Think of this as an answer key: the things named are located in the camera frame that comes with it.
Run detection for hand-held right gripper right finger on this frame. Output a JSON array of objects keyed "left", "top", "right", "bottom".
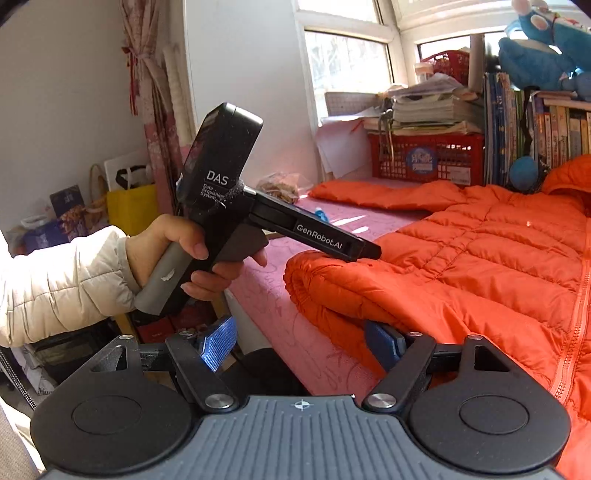
[{"left": 361, "top": 320, "right": 513, "bottom": 414}]

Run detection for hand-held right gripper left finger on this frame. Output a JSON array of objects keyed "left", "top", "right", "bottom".
[{"left": 88, "top": 316, "right": 241, "bottom": 412}]

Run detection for orange puffer jacket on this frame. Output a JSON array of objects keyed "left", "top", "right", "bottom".
[{"left": 283, "top": 154, "right": 591, "bottom": 480}]

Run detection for person's left hand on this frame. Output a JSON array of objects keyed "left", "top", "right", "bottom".
[{"left": 126, "top": 213, "right": 269, "bottom": 303}]

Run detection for clear snack bag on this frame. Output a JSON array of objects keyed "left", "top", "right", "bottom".
[{"left": 259, "top": 173, "right": 311, "bottom": 205}]

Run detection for floral curtain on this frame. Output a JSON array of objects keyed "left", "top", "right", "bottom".
[{"left": 121, "top": 0, "right": 185, "bottom": 217}]

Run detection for yellow shopping bag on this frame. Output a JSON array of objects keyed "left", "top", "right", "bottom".
[{"left": 107, "top": 182, "right": 160, "bottom": 236}]

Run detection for white paper sheets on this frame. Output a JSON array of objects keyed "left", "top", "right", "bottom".
[{"left": 316, "top": 115, "right": 375, "bottom": 181}]

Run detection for white grid cutting mat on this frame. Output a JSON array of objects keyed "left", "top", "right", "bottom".
[{"left": 324, "top": 91, "right": 389, "bottom": 118}]

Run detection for window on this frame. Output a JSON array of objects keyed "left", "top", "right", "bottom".
[{"left": 295, "top": 0, "right": 591, "bottom": 123}]

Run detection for grey metal clip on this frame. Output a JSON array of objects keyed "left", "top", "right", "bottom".
[{"left": 379, "top": 111, "right": 395, "bottom": 158}]

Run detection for red plastic crate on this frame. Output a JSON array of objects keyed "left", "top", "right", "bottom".
[{"left": 368, "top": 131, "right": 486, "bottom": 186}]

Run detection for stack of paper booklets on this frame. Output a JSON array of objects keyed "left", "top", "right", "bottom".
[{"left": 365, "top": 74, "right": 485, "bottom": 137}]

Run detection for blue plush ball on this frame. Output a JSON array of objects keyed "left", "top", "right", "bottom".
[{"left": 509, "top": 156, "right": 540, "bottom": 192}]

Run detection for small red basket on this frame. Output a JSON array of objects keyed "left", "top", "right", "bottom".
[{"left": 420, "top": 50, "right": 472, "bottom": 86}]

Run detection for rolled white paper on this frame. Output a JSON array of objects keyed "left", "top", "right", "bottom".
[{"left": 468, "top": 34, "right": 485, "bottom": 90}]

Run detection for row of books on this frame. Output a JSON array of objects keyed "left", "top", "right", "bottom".
[{"left": 482, "top": 71, "right": 591, "bottom": 188}]

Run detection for large blue plush toy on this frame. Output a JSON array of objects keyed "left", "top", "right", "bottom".
[{"left": 498, "top": 0, "right": 591, "bottom": 93}]

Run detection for small blue plush toy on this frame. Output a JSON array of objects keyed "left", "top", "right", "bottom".
[{"left": 560, "top": 71, "right": 591, "bottom": 101}]

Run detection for black strap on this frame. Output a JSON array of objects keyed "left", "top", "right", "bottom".
[{"left": 519, "top": 88, "right": 536, "bottom": 158}]

